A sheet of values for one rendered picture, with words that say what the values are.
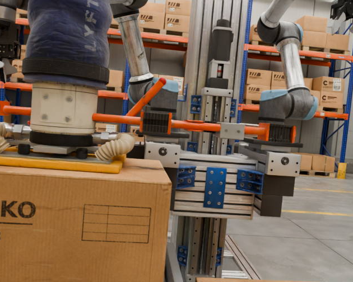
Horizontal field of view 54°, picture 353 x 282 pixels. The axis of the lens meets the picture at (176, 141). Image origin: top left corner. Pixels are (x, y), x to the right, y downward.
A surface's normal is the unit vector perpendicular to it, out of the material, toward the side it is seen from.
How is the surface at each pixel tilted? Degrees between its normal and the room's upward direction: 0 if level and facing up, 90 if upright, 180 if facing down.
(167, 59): 90
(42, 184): 90
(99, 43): 75
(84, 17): 104
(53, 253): 90
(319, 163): 90
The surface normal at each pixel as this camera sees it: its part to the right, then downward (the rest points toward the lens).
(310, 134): 0.10, 0.07
